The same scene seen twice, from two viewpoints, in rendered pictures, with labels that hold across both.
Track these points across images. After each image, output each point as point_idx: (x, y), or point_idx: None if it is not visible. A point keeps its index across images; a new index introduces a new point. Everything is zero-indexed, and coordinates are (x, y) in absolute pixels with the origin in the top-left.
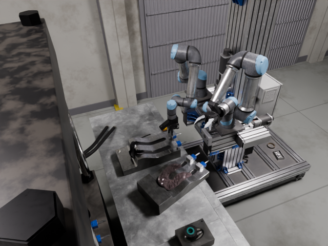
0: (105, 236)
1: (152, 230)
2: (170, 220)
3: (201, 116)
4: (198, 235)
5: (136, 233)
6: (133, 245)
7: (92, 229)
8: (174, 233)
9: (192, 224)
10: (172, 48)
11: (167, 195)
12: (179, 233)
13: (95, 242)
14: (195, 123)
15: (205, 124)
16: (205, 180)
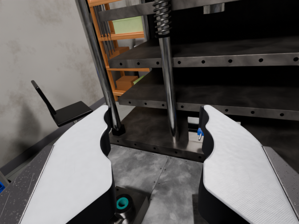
0: (199, 136)
1: (178, 187)
2: (172, 217)
3: (248, 170)
4: (114, 220)
5: (188, 172)
6: (177, 162)
7: (163, 61)
8: (152, 206)
9: (129, 223)
10: None
11: (200, 220)
12: (137, 197)
13: (163, 80)
14: (200, 111)
15: (103, 106)
16: None
